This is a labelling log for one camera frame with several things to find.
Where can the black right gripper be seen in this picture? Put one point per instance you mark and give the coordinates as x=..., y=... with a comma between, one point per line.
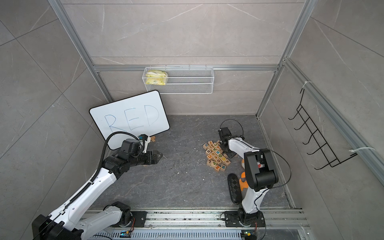
x=230, y=155

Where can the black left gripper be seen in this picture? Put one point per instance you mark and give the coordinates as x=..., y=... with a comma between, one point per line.
x=155, y=159

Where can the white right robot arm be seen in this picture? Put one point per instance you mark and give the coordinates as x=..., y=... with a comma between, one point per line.
x=261, y=175

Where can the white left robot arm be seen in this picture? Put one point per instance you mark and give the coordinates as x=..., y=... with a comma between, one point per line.
x=65, y=222

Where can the pile of wooden letter blocks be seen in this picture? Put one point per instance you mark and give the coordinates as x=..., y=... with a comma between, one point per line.
x=216, y=156

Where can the orange shark plush toy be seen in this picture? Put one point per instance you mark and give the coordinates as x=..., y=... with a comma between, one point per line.
x=243, y=180

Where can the whiteboard with RED written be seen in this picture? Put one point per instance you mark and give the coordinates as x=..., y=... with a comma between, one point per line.
x=137, y=115

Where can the yellow packet in basket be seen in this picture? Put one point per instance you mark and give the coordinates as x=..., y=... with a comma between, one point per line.
x=156, y=77

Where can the white wire mesh basket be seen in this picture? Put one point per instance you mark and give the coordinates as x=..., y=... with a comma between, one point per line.
x=184, y=80

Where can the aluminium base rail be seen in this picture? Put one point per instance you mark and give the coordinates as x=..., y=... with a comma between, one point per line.
x=210, y=224

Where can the black wall hook rack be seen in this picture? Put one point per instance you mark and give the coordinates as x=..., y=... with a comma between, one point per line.
x=317, y=137

